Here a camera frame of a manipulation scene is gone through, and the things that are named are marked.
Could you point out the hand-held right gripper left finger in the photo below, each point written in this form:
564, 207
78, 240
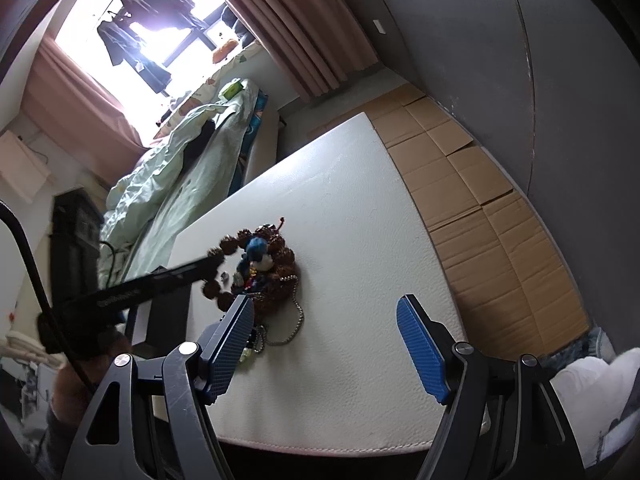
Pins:
230, 347

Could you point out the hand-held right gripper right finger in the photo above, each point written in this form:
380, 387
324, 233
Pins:
420, 352

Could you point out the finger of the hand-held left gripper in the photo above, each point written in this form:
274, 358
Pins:
150, 285

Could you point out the black jewelry box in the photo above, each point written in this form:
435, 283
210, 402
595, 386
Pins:
167, 315

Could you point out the person's left hand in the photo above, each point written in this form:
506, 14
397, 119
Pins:
75, 390

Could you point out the bed with green sheet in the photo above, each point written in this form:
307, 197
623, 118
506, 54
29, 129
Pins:
165, 230

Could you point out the black cabinet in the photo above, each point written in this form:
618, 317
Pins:
77, 240

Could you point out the pale green quilt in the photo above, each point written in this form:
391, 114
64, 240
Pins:
150, 185

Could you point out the black garment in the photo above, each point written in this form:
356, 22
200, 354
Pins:
197, 141

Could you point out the flattened cardboard sheets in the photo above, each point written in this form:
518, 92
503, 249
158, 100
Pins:
480, 200

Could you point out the white cloth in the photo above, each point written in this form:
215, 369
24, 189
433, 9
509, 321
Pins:
590, 400

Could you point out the blue denim cloth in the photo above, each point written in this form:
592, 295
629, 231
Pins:
600, 345

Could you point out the printed windowsill cushion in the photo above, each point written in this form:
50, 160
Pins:
200, 95

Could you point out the pink curtain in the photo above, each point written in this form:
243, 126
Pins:
305, 25
75, 100

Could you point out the green packet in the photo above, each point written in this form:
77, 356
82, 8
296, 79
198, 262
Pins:
232, 90

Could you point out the dark hanging coat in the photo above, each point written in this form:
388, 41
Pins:
130, 50

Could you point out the orange plush toy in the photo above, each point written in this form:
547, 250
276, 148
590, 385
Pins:
223, 50

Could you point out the dark cushion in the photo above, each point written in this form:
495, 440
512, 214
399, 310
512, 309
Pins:
232, 22

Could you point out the dark window frame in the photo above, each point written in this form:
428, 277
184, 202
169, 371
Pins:
200, 35

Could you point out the white wall switch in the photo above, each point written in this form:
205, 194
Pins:
380, 25

